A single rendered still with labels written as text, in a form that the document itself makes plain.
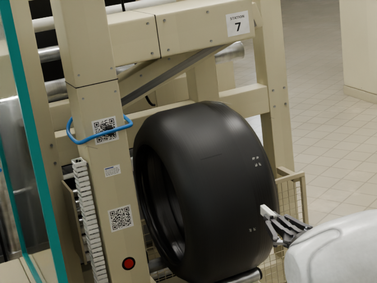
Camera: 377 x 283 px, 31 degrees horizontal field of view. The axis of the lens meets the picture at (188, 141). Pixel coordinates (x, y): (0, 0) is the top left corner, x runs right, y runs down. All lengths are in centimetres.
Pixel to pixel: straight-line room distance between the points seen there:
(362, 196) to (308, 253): 403
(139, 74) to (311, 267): 150
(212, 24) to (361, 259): 146
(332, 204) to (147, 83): 277
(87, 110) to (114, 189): 27
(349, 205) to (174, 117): 298
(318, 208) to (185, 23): 284
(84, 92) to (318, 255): 109
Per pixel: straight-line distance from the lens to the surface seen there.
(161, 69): 249
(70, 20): 196
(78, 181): 206
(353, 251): 110
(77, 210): 253
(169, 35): 234
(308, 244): 111
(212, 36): 241
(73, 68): 198
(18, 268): 185
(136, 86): 247
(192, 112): 217
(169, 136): 209
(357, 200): 505
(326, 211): 490
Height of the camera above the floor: 207
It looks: 18 degrees down
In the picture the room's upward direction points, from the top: 8 degrees counter-clockwise
